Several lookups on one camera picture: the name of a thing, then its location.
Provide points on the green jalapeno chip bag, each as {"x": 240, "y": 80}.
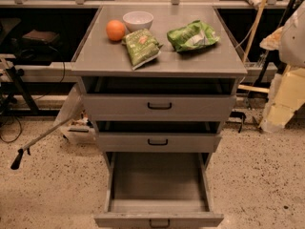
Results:
{"x": 142, "y": 47}

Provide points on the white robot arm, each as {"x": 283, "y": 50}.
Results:
{"x": 289, "y": 40}

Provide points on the grey top drawer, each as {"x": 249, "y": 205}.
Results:
{"x": 158, "y": 98}

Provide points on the grey drawer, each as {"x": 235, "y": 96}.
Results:
{"x": 158, "y": 136}
{"x": 158, "y": 98}
{"x": 158, "y": 191}

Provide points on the grey middle drawer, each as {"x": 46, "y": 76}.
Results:
{"x": 158, "y": 136}

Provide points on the grey bottom drawer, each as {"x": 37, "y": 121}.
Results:
{"x": 158, "y": 191}

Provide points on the light green chip bag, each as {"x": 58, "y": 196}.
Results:
{"x": 195, "y": 36}

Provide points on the clear plastic storage box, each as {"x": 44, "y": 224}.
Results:
{"x": 77, "y": 129}

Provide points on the orange fruit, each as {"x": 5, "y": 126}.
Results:
{"x": 115, "y": 30}

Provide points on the white bowl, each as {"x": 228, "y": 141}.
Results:
{"x": 138, "y": 20}

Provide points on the dark box on shelf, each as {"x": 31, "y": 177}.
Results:
{"x": 35, "y": 37}

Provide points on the wooden easel frame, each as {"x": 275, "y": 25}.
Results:
{"x": 253, "y": 30}

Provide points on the grey stick with black handle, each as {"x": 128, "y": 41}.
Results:
{"x": 26, "y": 148}

